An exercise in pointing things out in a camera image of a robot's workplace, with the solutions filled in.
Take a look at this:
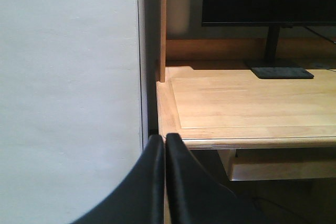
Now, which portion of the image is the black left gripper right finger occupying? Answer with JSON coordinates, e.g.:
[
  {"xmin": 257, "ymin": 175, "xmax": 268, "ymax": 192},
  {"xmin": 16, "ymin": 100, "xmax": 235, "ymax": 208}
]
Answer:
[{"xmin": 165, "ymin": 133, "xmax": 265, "ymax": 223}]

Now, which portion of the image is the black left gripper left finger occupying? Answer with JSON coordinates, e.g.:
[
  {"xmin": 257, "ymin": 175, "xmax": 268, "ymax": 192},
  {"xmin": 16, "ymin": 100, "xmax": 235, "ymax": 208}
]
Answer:
[{"xmin": 74, "ymin": 135, "xmax": 165, "ymax": 223}]

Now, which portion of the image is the wooden desk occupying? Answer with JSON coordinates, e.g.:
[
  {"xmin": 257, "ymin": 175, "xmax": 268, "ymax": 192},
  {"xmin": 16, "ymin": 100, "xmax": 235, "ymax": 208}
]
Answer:
[{"xmin": 156, "ymin": 0, "xmax": 335, "ymax": 181}]

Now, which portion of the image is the black computer monitor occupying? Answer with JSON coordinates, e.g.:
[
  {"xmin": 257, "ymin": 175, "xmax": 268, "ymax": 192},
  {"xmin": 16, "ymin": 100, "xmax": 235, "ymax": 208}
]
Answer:
[{"xmin": 202, "ymin": 0, "xmax": 335, "ymax": 79}]

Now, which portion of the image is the black monitor cable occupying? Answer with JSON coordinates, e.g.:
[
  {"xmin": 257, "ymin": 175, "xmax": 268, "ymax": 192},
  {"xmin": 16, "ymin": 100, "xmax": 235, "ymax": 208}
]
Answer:
[{"xmin": 306, "ymin": 26, "xmax": 336, "ymax": 44}]

